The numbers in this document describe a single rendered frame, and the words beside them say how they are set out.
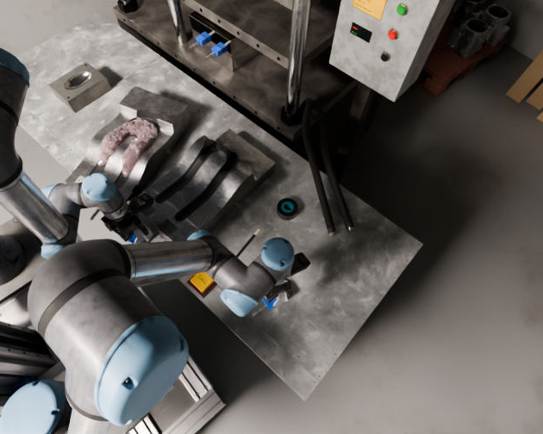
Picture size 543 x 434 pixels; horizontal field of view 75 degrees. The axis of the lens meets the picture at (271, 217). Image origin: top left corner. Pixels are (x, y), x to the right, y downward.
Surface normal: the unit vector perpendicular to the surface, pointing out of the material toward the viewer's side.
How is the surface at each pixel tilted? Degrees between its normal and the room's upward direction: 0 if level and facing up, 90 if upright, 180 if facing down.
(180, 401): 0
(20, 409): 7
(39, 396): 7
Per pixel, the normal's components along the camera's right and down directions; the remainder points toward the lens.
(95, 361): -0.22, -0.18
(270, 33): 0.02, -0.45
